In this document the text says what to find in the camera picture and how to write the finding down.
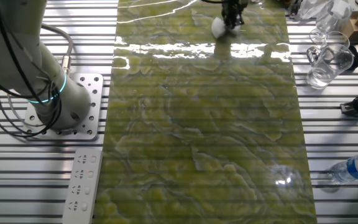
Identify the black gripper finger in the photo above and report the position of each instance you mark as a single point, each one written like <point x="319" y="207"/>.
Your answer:
<point x="227" y="20"/>
<point x="238" y="20"/>

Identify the water bottle blue cap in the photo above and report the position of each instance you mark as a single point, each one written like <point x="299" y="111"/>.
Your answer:
<point x="353" y="168"/>

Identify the white sponge block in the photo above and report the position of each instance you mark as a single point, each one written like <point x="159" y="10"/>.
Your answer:
<point x="217" y="28"/>

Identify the green marble pattern mat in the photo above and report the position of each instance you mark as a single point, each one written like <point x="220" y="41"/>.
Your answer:
<point x="166" y="155"/>

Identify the wooden block puzzle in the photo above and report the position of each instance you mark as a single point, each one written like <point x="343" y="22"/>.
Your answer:
<point x="357" y="26"/>

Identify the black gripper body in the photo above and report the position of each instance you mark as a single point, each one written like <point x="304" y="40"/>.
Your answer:
<point x="233" y="7"/>

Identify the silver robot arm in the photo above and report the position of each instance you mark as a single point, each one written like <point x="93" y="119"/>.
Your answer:
<point x="11" y="56"/>

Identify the white crumpled tissue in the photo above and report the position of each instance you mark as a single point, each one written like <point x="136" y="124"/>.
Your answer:
<point x="309" y="7"/>

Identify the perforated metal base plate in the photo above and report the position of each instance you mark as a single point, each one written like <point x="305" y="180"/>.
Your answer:
<point x="95" y="93"/>

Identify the white power strip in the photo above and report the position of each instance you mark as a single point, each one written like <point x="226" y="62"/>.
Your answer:
<point x="82" y="186"/>

